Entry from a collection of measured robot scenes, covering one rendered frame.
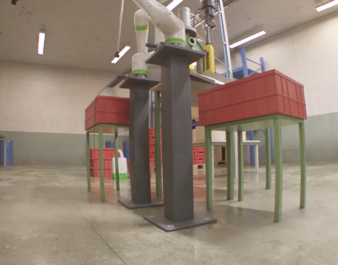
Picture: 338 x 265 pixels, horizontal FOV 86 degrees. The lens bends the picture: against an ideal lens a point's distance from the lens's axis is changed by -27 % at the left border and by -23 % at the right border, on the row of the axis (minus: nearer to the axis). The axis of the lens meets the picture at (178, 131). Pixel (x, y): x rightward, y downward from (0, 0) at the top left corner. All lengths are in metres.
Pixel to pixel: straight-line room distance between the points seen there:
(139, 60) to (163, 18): 0.65
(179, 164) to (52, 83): 9.27
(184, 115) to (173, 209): 0.48
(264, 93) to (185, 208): 0.71
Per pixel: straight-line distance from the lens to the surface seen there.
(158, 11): 1.25
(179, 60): 1.27
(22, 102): 9.94
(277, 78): 1.18
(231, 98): 1.31
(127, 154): 8.48
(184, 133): 1.17
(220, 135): 3.38
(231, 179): 1.76
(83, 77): 10.42
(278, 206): 1.16
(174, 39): 1.32
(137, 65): 1.79
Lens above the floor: 0.36
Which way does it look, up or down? 6 degrees up
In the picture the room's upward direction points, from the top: 1 degrees counter-clockwise
